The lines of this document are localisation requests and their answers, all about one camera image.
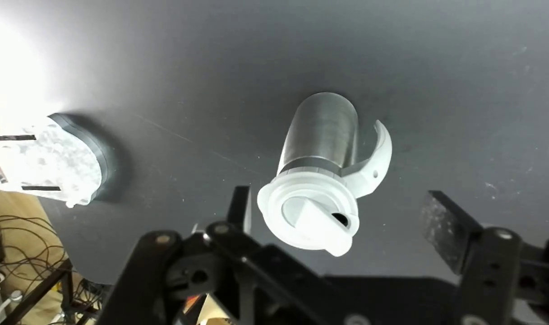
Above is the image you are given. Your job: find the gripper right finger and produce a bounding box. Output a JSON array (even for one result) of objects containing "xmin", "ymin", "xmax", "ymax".
[{"xmin": 420, "ymin": 190, "xmax": 549, "ymax": 325}]

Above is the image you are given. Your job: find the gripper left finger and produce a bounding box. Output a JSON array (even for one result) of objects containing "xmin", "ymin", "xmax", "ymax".
[{"xmin": 96, "ymin": 185, "xmax": 336, "ymax": 325}]

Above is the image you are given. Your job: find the white flip lid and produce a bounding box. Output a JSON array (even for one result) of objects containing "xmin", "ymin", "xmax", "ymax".
[{"xmin": 295, "ymin": 198, "xmax": 354, "ymax": 258}]

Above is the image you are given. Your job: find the black metal rack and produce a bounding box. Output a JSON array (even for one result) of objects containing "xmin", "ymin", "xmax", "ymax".
[{"xmin": 0, "ymin": 258, "xmax": 104, "ymax": 325}]

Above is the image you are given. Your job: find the white marbled container dark base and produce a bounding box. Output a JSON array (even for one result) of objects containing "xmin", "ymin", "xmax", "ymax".
[{"xmin": 0, "ymin": 113, "xmax": 109, "ymax": 209}]

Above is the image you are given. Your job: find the silver thermos flask white handle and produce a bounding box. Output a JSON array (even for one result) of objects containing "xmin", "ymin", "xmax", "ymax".
[{"xmin": 256, "ymin": 93, "xmax": 393, "ymax": 258}]

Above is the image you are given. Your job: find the tangle of black cables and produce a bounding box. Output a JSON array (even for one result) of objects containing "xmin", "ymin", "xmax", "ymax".
[{"xmin": 0, "ymin": 203, "xmax": 83, "ymax": 289}]

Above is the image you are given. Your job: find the white cable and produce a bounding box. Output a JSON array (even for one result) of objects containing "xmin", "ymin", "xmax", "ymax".
[{"xmin": 0, "ymin": 289, "xmax": 23, "ymax": 325}]

